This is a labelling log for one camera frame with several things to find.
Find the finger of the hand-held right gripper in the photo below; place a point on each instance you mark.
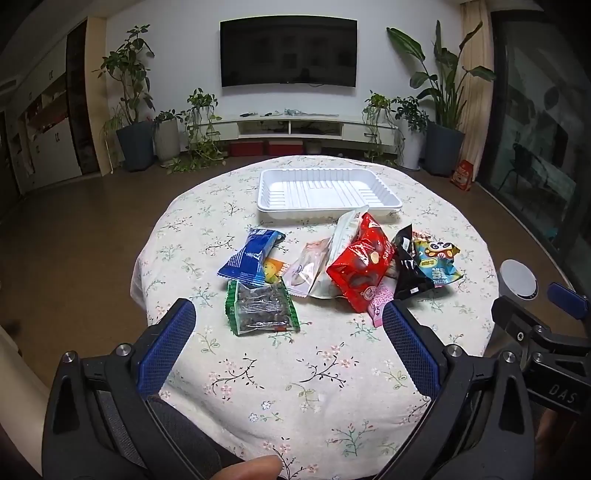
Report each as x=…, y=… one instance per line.
x=517, y=323
x=569, y=297

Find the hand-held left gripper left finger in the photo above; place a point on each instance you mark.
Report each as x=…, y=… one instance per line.
x=166, y=350

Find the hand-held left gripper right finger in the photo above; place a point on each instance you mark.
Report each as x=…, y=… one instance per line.
x=411, y=350

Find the pink snack packet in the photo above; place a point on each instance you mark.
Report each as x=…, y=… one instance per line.
x=381, y=295

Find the black snack packet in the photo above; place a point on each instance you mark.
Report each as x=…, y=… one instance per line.
x=408, y=272

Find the teal panda snack packet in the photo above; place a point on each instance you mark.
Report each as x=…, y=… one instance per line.
x=438, y=263

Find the red snack bag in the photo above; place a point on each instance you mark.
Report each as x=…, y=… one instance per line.
x=364, y=263

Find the green nut packet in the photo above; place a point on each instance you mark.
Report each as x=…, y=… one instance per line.
x=261, y=307

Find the blue snack packet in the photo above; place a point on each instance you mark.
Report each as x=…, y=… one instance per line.
x=251, y=254

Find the clear pastry packet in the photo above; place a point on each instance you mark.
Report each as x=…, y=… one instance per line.
x=304, y=267

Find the yellow snack packet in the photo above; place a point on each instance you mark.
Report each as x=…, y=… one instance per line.
x=273, y=268

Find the white snack packet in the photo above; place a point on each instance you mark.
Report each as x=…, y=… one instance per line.
x=344, y=230

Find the white plastic tray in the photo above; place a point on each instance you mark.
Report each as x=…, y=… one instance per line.
x=323, y=189

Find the person's left hand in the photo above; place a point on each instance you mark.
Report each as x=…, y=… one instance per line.
x=249, y=470

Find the white cylindrical object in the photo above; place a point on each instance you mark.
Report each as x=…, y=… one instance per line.
x=519, y=279

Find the dark chair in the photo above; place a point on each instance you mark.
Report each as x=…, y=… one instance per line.
x=524, y=166

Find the red paper bag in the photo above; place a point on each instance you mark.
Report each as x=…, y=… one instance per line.
x=462, y=175

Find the glass sliding door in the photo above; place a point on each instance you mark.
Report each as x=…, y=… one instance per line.
x=545, y=138

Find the broad-leaf plant in grey pot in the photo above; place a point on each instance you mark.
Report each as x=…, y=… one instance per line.
x=444, y=147

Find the bushy plant in white pot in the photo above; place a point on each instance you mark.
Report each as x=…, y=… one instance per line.
x=412, y=143

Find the small-leaf tree in grey pot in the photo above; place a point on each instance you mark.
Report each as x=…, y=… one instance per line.
x=135, y=143

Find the small plant in white pot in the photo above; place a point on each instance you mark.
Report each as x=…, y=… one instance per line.
x=167, y=138

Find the red storage box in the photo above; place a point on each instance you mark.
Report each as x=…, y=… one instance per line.
x=285, y=148
x=247, y=148

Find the small white pot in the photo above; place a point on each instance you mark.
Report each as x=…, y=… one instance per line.
x=314, y=147

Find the white television console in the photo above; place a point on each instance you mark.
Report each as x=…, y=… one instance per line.
x=314, y=128

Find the beige curtain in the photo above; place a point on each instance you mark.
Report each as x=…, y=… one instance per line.
x=475, y=55

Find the white wall cabinet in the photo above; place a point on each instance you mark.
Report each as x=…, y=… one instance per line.
x=46, y=138

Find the wall television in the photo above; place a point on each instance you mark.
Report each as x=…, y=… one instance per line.
x=288, y=50

